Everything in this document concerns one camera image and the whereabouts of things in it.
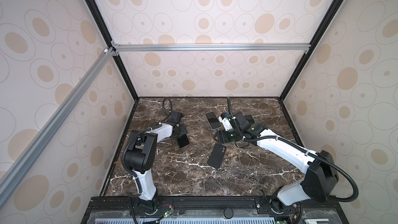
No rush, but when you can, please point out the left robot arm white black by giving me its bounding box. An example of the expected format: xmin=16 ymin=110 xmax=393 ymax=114
xmin=121 ymin=98 xmax=190 ymax=212

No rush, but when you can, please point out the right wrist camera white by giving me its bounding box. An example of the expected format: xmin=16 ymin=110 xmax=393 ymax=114
xmin=218 ymin=113 xmax=233 ymax=131

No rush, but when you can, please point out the silver aluminium rail rear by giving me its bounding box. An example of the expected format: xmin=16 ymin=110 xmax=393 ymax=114
xmin=114 ymin=43 xmax=311 ymax=52

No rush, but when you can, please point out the black frame post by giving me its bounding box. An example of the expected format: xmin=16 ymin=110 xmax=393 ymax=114
xmin=73 ymin=0 xmax=140 ymax=101
xmin=279 ymin=0 xmax=358 ymax=101

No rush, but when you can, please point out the light blue case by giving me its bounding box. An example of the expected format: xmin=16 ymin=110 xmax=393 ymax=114
xmin=204 ymin=111 xmax=223 ymax=131

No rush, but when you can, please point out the silver aluminium rail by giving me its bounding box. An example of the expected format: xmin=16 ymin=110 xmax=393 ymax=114
xmin=114 ymin=43 xmax=311 ymax=52
xmin=1 ymin=47 xmax=115 ymax=207

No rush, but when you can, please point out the black phone case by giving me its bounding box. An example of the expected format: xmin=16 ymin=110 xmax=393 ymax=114
xmin=207 ymin=144 xmax=227 ymax=169

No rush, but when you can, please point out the black frame post right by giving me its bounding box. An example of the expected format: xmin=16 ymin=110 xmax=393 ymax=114
xmin=279 ymin=0 xmax=358 ymax=101

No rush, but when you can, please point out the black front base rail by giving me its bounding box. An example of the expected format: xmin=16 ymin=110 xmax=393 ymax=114
xmin=82 ymin=196 xmax=348 ymax=224

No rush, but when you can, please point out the silver aluminium rail left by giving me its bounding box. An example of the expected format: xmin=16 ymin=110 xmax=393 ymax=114
xmin=1 ymin=47 xmax=115 ymax=207

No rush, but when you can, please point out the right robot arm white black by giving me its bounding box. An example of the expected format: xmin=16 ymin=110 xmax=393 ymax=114
xmin=218 ymin=98 xmax=359 ymax=214

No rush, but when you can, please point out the black frame post left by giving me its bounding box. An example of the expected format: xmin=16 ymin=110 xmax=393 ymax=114
xmin=73 ymin=0 xmax=140 ymax=101

